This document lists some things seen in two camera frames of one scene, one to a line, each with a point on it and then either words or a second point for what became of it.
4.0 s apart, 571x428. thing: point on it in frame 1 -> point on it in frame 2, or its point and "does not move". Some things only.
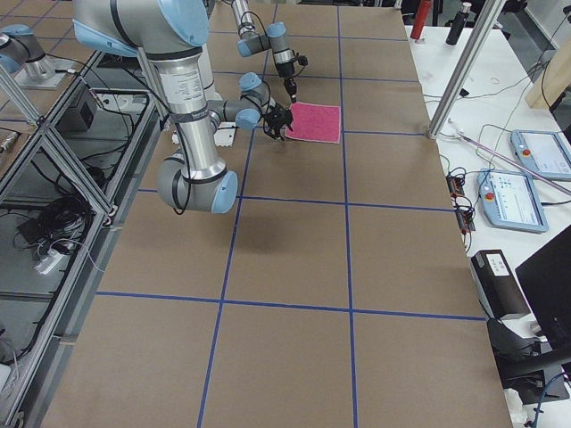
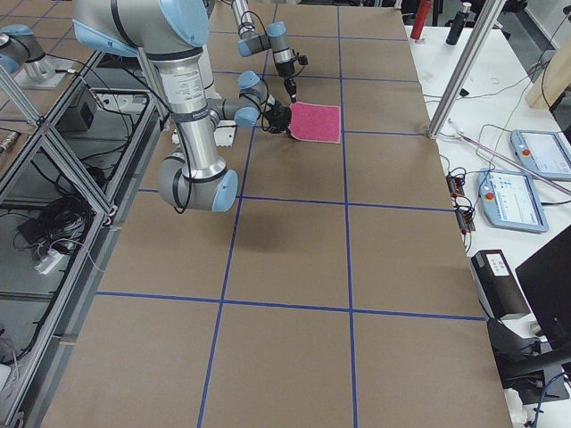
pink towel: (315, 122) does not move
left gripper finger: (291, 91) does not move
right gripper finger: (289, 119) -> (289, 133)
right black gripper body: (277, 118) does not move
